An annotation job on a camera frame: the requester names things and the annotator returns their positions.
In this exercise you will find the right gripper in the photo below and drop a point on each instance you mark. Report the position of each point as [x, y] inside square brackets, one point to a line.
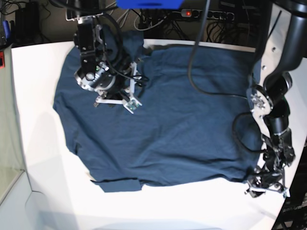
[118, 89]

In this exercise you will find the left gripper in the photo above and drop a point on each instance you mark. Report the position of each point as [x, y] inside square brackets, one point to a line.
[264, 180]

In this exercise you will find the dark blue t-shirt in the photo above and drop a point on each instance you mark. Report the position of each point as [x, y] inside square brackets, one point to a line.
[178, 135]

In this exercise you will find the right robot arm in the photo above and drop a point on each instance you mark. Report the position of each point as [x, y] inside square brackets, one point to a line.
[99, 41]

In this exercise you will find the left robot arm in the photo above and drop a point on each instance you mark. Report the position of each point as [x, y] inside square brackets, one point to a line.
[272, 96]

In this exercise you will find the blue box at top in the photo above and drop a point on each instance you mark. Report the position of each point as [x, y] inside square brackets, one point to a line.
[149, 4]

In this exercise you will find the red clamp at table edge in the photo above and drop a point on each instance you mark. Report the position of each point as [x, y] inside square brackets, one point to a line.
[2, 60]

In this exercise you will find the blue object at left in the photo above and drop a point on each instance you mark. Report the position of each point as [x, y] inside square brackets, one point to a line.
[6, 28]

